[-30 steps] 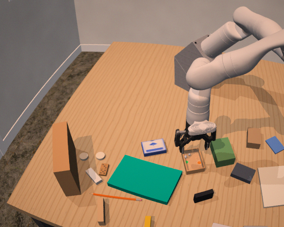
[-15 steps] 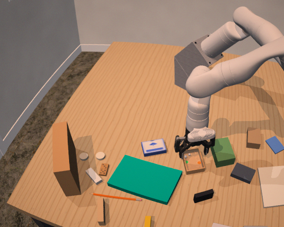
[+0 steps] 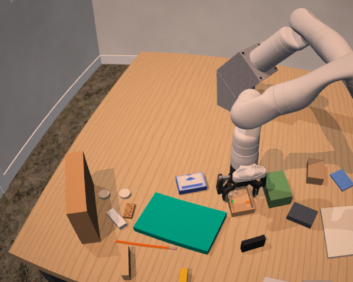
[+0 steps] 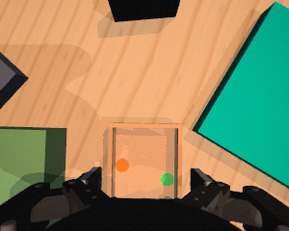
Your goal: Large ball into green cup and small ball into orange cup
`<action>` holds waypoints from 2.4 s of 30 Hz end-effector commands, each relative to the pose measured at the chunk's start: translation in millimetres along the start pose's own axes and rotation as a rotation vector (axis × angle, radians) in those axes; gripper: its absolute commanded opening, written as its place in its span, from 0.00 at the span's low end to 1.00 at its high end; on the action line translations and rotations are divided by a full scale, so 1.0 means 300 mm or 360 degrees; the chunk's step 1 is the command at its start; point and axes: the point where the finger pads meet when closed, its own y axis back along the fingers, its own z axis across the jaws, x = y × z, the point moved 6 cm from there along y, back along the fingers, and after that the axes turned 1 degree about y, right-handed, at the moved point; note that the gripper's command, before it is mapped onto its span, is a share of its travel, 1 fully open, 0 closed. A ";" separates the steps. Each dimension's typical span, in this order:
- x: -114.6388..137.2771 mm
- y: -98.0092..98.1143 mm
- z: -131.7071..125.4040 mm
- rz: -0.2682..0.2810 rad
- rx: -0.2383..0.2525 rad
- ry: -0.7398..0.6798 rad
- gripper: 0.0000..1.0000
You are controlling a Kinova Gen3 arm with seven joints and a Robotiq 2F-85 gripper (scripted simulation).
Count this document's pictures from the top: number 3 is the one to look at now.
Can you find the brown domino tile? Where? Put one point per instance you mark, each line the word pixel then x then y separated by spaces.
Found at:
pixel 129 210

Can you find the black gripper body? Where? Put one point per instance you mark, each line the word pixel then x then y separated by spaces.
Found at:
pixel 231 180

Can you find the small olive block with orange top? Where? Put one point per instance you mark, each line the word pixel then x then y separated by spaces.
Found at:
pixel 183 275

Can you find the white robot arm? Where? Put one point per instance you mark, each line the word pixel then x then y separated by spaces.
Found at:
pixel 287 97

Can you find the green flat rectangular slab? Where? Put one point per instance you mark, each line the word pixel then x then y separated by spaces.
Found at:
pixel 180 223

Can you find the beige round disc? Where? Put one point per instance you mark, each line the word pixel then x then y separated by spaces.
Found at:
pixel 104 194
pixel 124 193

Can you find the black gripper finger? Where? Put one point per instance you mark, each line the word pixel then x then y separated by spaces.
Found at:
pixel 257 184
pixel 224 190

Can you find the blue flat rectangular pad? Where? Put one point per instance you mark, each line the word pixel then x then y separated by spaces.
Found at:
pixel 341 179

